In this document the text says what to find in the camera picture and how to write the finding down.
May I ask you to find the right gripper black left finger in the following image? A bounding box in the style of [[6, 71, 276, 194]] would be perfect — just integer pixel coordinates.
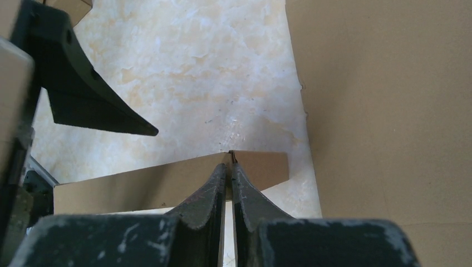
[[11, 164, 227, 266]]

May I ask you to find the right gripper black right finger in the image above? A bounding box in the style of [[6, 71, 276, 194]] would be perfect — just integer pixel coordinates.
[[232, 164, 420, 266]]

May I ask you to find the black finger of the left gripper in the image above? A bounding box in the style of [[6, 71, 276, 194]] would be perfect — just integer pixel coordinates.
[[11, 1, 159, 136]]

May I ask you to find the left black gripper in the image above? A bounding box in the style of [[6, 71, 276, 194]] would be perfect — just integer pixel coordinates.
[[0, 85, 56, 255]]

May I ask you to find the brown cardboard box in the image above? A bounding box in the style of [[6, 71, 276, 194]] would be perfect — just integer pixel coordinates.
[[40, 0, 93, 26], [53, 150, 289, 214]]

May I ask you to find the folded brown cardboard box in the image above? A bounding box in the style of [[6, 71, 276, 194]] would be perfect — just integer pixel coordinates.
[[40, 0, 93, 26]]

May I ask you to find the large brown cardboard sheet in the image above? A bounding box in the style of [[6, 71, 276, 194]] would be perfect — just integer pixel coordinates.
[[286, 1, 471, 266]]

